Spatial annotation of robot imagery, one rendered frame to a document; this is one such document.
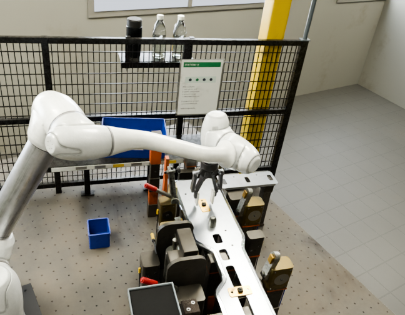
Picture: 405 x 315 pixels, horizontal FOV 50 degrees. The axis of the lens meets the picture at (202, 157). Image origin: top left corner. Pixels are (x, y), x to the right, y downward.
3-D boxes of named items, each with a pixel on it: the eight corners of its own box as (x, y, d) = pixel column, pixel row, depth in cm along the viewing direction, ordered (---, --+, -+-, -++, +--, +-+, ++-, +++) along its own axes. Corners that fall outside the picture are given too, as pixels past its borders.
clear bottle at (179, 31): (185, 58, 213) (189, 17, 202) (172, 58, 211) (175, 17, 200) (182, 53, 218) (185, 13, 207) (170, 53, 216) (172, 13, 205)
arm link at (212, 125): (193, 144, 172) (214, 160, 164) (197, 109, 163) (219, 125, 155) (214, 137, 178) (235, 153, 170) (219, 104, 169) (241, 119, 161)
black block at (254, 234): (259, 284, 195) (272, 236, 178) (239, 287, 192) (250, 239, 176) (254, 274, 199) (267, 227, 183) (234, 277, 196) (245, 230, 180)
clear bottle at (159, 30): (165, 58, 210) (168, 17, 199) (152, 58, 209) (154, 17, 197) (163, 53, 215) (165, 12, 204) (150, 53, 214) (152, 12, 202)
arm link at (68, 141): (117, 132, 131) (97, 110, 139) (59, 135, 119) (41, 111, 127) (107, 167, 137) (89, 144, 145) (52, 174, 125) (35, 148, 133)
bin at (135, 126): (165, 158, 210) (167, 135, 203) (101, 157, 204) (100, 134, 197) (163, 140, 223) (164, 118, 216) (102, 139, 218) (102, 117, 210)
